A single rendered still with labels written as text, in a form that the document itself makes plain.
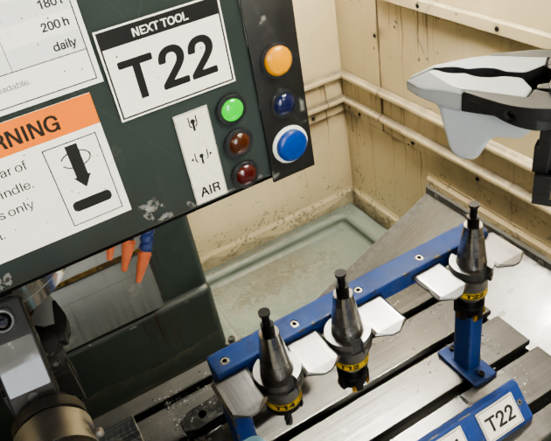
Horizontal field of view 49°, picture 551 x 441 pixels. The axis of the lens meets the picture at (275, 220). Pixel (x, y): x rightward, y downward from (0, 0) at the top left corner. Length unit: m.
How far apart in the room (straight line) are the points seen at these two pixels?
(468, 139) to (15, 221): 0.34
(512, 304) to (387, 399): 0.44
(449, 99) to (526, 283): 1.09
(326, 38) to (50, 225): 1.41
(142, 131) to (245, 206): 1.41
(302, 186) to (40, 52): 1.57
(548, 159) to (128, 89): 0.30
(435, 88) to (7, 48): 0.29
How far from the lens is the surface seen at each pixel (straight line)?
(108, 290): 1.36
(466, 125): 0.45
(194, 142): 0.51
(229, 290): 1.90
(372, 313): 0.87
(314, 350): 0.83
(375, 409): 1.16
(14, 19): 0.45
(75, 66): 0.46
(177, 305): 1.47
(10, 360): 0.66
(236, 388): 0.81
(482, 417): 1.09
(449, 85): 0.44
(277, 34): 0.51
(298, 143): 0.55
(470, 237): 0.89
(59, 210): 0.50
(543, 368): 1.24
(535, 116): 0.41
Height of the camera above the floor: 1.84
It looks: 36 degrees down
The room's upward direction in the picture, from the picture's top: 11 degrees counter-clockwise
